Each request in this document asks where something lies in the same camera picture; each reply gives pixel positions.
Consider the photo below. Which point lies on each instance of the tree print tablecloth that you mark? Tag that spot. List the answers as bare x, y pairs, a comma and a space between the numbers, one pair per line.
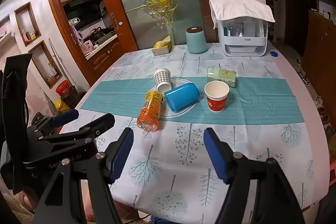
183, 174

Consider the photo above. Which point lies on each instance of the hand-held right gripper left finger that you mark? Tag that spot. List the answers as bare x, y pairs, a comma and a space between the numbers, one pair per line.
119, 158

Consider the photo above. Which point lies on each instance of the white cloth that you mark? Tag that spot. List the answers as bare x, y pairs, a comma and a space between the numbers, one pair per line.
241, 10

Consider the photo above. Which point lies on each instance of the person's left hand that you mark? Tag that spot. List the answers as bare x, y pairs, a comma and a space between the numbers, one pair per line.
25, 199

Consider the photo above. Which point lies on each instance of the light blue canister brown lid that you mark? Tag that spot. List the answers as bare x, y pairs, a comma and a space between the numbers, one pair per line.
196, 41

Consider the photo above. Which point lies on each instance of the blue bottle cap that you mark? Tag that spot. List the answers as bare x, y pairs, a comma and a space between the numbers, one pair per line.
273, 54

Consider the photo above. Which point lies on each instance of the black range hood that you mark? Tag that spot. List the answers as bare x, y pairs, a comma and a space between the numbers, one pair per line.
84, 5

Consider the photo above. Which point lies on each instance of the blue plastic cup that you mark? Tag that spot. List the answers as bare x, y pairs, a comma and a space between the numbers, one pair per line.
181, 98

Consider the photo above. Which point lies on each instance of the white desktop storage box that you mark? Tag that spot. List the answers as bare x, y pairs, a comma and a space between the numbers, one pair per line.
245, 36

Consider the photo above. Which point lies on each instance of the red lidded jar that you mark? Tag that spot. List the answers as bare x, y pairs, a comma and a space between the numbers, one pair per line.
63, 88

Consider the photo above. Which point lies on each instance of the green tissue packet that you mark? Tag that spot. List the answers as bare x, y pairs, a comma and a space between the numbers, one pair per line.
221, 77

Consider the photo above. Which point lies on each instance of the wooden side cabinet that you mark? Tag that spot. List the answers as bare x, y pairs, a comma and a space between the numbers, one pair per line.
321, 56

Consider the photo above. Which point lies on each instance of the wooden kitchen base cabinet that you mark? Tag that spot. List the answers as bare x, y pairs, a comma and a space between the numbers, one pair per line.
105, 53

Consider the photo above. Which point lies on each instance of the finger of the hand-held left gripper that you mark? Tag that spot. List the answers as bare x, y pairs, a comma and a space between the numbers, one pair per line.
101, 123
65, 117

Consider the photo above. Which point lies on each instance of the checked paper cup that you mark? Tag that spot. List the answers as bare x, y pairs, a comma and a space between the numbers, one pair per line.
162, 79

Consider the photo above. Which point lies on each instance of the orange plastic bottle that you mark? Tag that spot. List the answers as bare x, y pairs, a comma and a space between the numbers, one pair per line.
151, 111

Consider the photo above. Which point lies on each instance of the red paper cup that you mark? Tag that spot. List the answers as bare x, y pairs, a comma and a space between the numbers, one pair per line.
216, 96

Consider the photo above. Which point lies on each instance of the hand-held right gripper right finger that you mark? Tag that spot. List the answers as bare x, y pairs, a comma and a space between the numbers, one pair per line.
216, 158

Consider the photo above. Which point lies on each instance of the teal striped table runner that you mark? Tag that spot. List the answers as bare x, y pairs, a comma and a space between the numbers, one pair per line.
262, 103

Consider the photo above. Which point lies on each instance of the pair of shoes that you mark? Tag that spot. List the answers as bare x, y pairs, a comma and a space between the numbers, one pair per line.
304, 74

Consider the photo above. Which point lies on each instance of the yellow tissue box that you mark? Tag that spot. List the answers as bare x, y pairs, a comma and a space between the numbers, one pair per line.
162, 47

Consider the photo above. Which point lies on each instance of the yellow bottle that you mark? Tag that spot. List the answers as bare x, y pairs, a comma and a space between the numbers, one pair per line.
61, 106

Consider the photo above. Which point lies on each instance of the wooden framed wall niche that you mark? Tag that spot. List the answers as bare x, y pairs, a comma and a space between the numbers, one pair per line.
27, 24
47, 65

